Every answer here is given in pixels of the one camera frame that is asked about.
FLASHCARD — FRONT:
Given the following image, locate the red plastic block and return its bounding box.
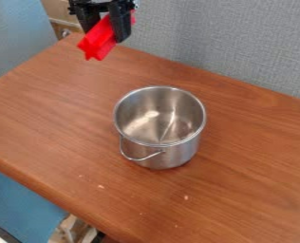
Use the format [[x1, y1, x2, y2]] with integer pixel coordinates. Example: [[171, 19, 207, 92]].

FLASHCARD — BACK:
[[76, 10, 136, 61]]

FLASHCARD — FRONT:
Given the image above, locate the wooden table leg frame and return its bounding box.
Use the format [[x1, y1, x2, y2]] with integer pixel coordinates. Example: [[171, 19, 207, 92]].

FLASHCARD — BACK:
[[46, 215, 97, 243]]

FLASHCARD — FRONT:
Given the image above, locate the wooden shelf unit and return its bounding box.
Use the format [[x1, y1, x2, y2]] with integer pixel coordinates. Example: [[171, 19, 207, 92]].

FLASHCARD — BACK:
[[40, 0, 83, 40]]

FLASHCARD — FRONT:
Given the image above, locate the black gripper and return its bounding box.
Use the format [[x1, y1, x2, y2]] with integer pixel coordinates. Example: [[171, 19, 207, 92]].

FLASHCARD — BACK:
[[67, 0, 137, 43]]

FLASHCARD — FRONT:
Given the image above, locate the metal pot with handle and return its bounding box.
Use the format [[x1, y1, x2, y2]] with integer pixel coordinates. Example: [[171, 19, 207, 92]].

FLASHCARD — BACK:
[[112, 85, 207, 170]]

